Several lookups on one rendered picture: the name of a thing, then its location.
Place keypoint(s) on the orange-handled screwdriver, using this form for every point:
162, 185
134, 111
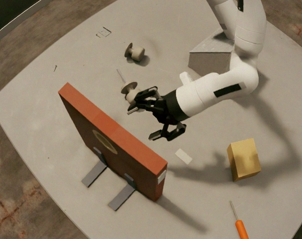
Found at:
240, 226

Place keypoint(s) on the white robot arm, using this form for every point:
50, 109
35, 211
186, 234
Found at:
247, 25

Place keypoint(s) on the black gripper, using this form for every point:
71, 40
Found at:
166, 109

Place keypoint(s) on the cream door knob with square spindle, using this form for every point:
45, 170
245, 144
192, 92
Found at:
129, 87

